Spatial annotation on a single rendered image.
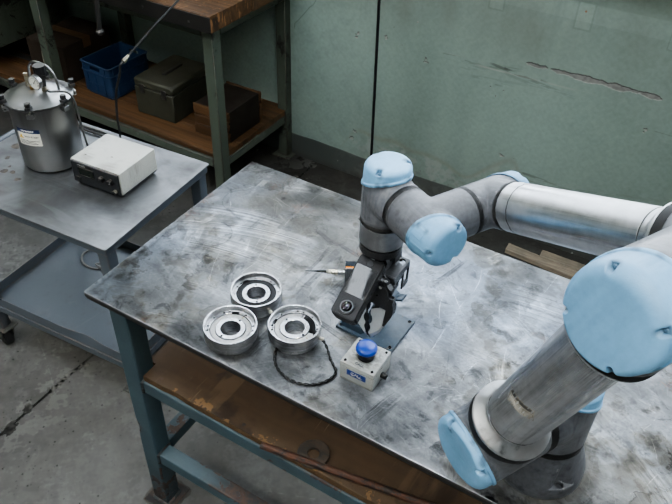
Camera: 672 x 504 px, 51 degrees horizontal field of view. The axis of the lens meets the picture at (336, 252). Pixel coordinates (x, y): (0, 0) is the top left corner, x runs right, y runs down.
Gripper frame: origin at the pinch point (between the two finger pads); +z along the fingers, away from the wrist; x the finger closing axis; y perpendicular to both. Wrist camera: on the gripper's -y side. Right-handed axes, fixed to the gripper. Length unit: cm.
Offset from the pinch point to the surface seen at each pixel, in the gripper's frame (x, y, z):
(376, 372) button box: -3.5, -2.4, 6.3
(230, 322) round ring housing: 27.6, -5.0, 8.3
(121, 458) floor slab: 74, -6, 91
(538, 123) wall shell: 14, 161, 39
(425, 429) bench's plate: -15.5, -5.7, 10.8
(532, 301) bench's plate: -20.8, 36.0, 10.8
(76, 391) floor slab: 104, 5, 91
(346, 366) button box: 2.1, -3.5, 7.0
